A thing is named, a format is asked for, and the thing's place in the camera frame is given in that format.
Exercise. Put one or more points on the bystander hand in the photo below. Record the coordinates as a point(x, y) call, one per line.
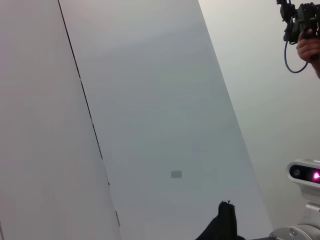
point(307, 47)

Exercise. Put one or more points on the black handheld camera rig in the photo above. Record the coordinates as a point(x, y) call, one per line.
point(303, 15)

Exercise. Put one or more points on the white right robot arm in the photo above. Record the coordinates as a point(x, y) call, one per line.
point(295, 233)

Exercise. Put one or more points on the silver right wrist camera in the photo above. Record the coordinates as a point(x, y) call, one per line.
point(300, 172)

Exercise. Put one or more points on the grey wall sticker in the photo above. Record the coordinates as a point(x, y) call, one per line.
point(176, 174)

